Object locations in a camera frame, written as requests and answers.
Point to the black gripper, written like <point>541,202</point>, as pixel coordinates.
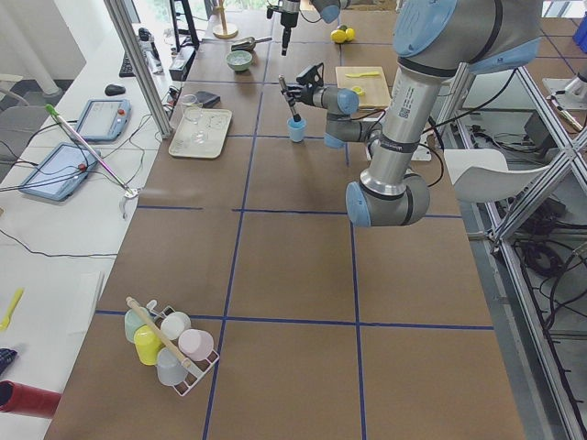
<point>288,19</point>
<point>307,94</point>

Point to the steel muddler black tip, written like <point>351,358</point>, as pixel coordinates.
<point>289,99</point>

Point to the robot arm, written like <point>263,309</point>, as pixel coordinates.
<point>328,10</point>
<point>431,40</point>

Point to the light blue cup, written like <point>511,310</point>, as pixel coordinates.
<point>296,129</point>

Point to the bottom lemon slice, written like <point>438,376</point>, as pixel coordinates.
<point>358,90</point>

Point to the white cup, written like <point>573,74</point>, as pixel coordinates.
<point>174,324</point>

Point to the pink cup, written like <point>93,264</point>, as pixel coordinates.
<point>196,344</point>

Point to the mint green cup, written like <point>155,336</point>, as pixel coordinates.
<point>132,322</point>

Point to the yellow cup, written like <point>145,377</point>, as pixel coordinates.
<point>147,345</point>

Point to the grey blue cup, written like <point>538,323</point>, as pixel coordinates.
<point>169,369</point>

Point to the steel ice scoop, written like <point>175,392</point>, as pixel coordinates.
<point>249,43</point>

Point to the green bowl of ice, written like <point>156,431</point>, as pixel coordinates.
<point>239,60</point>

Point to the yellow lemons at edge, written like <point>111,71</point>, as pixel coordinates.
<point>342,34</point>

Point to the round wooden stand base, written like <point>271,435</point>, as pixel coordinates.
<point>224,29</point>

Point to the yellow plastic knife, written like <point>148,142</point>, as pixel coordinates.
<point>362,74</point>

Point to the grey folded cloth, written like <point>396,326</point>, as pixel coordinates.
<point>207,99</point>

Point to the bamboo cutting board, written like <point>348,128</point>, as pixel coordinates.
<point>377,95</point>

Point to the cream bear tray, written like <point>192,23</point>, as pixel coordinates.
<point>215,124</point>

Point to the clear wine glass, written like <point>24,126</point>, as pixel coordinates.
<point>191,107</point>

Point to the black computer mouse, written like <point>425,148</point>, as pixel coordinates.
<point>114,89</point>

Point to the far teach pendant tablet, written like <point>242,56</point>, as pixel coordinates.
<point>103,120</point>

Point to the teach pendant tablet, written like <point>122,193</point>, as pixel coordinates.
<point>103,120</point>
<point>60,173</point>

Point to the white plastic chair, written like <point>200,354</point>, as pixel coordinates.
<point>482,175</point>

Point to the near teach pendant tablet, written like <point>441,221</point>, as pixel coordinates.
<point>60,173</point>

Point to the red tube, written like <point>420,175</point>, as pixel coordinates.
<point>26,400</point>

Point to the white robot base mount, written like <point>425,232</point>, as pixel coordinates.
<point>422,153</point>

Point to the aluminium frame post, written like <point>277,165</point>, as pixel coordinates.
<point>123,26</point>

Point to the wooden rack handle stick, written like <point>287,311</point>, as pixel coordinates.
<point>136,307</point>

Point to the white wire cup rack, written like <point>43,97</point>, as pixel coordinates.
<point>199,368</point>

